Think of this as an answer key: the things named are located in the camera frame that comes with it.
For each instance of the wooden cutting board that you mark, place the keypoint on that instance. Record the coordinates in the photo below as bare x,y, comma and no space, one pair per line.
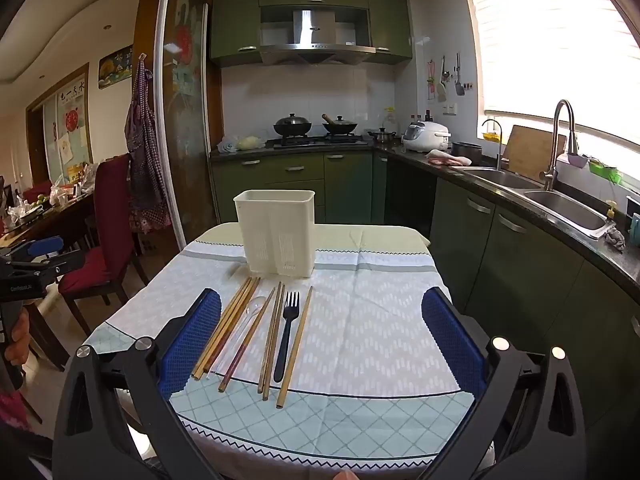
530,155

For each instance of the white and teal tablecloth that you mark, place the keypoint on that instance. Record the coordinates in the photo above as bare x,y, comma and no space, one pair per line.
375,320

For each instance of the green upper cabinets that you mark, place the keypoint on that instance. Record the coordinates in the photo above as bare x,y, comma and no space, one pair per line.
235,25

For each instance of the person's left hand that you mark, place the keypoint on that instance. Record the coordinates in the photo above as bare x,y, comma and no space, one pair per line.
19,337

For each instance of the steel range hood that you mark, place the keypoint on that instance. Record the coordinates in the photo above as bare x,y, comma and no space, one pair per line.
312,27

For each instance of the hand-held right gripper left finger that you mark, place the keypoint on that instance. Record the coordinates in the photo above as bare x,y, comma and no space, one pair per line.
192,340

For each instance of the small steel pot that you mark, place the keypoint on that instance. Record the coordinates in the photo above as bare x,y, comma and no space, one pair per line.
382,136

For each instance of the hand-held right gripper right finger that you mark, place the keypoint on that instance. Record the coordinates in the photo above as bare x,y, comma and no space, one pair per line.
452,340

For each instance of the grey rag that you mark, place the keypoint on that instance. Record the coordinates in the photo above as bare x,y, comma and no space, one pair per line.
616,239

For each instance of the small wall picture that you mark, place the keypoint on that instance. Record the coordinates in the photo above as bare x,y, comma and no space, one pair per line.
115,67

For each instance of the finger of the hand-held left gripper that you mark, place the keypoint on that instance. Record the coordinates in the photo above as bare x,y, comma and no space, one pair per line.
45,246
65,262

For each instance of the white plastic bag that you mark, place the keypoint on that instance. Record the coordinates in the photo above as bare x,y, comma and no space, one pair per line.
249,143

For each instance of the checkered hanging apron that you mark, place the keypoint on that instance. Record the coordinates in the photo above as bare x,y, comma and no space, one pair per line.
145,160

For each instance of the white window blind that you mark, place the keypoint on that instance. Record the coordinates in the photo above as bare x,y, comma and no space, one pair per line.
550,35

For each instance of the sliding glass door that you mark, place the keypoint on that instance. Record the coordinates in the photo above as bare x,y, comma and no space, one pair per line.
187,125

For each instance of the purple sink caddy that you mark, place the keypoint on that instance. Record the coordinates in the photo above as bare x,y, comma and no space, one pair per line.
575,160

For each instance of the clear plastic spoon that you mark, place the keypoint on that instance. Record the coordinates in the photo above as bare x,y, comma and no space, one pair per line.
254,306

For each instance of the black inner pot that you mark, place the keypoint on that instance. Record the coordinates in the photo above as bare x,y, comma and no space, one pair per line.
467,152

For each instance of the hanging spatula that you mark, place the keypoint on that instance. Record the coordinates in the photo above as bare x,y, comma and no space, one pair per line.
459,87

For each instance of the white plastic utensil holder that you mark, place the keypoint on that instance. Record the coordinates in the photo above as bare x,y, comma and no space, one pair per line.
272,230

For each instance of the large wall poster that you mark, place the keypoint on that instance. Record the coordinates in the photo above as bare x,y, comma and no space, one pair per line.
70,110

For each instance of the hanging ladle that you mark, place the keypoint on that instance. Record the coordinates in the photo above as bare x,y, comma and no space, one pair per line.
441,91

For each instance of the wall socket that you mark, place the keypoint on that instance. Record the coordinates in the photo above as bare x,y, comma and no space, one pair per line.
450,109

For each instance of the steel sink basin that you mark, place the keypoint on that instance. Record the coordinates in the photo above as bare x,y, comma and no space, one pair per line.
565,210
500,179

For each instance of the clutter of bags and dishes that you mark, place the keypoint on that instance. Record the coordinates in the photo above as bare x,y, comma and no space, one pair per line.
75,180

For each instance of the black wok with lid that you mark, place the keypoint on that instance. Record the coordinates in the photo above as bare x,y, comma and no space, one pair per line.
292,124

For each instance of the small steel faucet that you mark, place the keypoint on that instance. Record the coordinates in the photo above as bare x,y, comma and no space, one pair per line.
498,152

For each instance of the gas stove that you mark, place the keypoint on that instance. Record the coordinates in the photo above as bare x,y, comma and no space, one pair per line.
320,141

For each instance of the green sink basket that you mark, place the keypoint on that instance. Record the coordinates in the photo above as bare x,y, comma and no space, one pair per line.
605,170

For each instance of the white rice cooker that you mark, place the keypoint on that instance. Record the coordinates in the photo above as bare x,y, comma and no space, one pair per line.
425,135

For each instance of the yellow sponge holder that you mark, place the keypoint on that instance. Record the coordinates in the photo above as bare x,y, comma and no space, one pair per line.
491,135

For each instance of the red dining chair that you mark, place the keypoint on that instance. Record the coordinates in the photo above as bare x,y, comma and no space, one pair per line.
112,200

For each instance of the pink cloth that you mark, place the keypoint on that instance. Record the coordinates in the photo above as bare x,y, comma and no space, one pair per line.
447,157

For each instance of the tall steel faucet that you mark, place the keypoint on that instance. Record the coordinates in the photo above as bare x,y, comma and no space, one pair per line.
551,160

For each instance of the plastic oil jug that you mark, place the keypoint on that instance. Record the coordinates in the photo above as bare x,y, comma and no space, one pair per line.
390,122

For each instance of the black plastic fork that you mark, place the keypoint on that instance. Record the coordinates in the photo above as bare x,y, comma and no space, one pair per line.
286,340

